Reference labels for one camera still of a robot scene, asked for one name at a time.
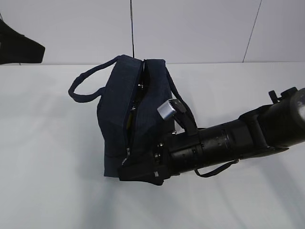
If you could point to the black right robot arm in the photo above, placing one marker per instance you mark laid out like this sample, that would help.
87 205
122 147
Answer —
267 130

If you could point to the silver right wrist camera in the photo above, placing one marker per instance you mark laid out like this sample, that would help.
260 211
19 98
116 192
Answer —
175 109

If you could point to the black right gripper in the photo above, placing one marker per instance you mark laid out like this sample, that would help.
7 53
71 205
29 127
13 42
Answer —
153 170

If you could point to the yellow lemon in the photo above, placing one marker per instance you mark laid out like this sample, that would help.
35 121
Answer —
130 119

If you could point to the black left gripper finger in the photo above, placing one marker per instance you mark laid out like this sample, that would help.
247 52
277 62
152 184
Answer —
17 48

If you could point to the dark blue lunch bag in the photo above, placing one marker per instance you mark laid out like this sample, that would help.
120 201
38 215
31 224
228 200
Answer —
138 86

